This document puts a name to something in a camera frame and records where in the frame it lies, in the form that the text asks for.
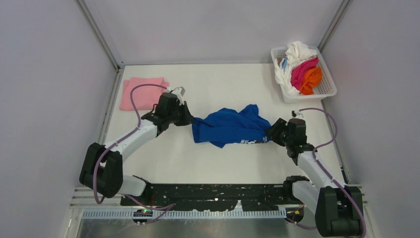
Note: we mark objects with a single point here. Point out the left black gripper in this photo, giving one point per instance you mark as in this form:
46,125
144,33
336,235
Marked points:
181,111

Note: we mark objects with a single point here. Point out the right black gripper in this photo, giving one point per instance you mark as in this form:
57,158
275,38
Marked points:
279,132

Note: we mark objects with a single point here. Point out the blue printed t shirt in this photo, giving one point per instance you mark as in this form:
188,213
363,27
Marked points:
228,126

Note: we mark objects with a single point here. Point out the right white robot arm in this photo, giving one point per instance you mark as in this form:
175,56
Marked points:
337,207

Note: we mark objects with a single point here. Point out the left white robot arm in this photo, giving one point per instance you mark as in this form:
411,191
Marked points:
102,170

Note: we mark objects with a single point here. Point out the folded pink t shirt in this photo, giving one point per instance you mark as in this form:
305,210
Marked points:
144,97

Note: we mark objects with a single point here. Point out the magenta t shirt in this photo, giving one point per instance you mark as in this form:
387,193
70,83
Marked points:
299,72

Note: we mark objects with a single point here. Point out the orange t shirt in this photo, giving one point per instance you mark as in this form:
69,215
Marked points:
312,79

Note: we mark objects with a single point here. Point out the white laundry basket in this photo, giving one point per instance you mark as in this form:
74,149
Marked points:
326,88

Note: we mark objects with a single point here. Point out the white t shirt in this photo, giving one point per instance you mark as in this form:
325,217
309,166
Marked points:
296,53

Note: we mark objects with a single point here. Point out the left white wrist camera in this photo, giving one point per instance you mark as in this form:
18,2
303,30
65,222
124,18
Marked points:
178,92

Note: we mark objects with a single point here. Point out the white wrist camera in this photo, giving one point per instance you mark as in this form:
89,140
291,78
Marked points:
178,92
297,114

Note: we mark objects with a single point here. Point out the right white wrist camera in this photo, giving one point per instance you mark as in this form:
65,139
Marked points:
297,114

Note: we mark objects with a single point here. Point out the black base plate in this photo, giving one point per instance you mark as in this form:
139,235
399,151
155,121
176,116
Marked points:
216,197

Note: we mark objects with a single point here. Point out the white slotted cable duct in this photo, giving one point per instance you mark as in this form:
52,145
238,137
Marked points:
236,213

